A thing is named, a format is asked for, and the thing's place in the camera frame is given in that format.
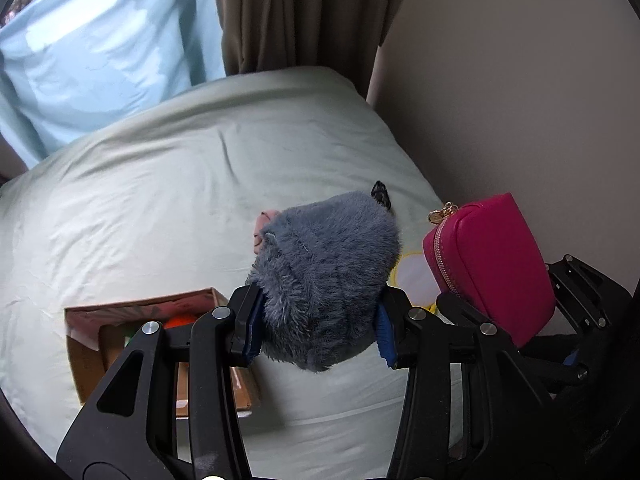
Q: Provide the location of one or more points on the pale green bed sheet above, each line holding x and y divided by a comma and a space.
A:
165, 201

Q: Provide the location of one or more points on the black sock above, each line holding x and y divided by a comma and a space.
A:
380, 194

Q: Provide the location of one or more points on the grey fluffy pouch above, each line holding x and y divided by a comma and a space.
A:
321, 267

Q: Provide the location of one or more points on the orange fluffy pom-pom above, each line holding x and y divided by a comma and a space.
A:
180, 319

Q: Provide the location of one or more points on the brown right curtain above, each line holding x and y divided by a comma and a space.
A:
343, 35

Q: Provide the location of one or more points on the light blue window cloth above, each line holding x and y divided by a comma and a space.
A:
73, 67

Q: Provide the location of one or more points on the magenta zip pouch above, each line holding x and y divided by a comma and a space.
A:
485, 253

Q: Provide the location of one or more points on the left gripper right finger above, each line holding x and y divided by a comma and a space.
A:
472, 406

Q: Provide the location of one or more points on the cardboard box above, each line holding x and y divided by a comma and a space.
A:
151, 374

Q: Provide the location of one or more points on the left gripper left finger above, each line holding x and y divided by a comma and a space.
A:
206, 445

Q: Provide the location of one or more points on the white mesh yellow-trim bag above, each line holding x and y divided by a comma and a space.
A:
413, 275

